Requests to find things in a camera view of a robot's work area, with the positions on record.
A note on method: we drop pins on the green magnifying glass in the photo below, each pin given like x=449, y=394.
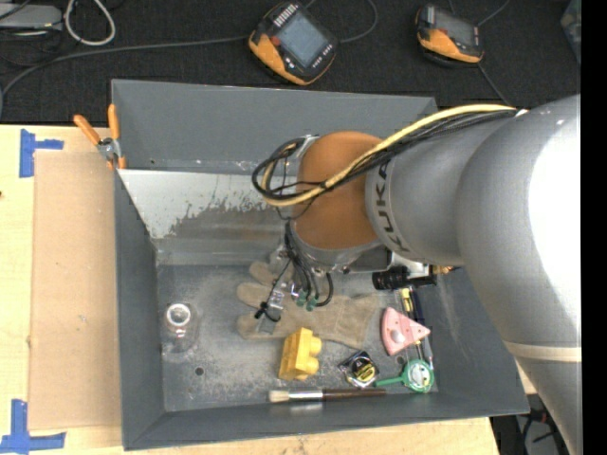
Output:
x=417, y=375

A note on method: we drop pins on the black and yellow tape measure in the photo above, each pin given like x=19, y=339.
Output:
x=359, y=369

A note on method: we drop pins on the grey metal bin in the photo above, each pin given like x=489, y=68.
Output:
x=227, y=372

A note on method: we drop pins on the yellow and black screwdriver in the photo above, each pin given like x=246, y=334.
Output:
x=405, y=299

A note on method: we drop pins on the pink toy cheese wedge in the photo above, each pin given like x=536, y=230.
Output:
x=398, y=330

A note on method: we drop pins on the black cylinder on white bracket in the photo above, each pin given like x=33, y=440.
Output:
x=393, y=278

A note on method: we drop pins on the tan leather work glove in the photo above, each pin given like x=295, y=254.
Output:
x=341, y=318

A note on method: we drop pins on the brown cardboard board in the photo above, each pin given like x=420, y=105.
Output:
x=71, y=292

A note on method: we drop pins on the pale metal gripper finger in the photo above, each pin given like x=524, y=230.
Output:
x=278, y=298
x=263, y=324

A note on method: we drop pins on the clear glass cup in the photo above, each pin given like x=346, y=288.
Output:
x=179, y=322

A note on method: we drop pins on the yellow toy building block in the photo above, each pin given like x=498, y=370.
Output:
x=299, y=356

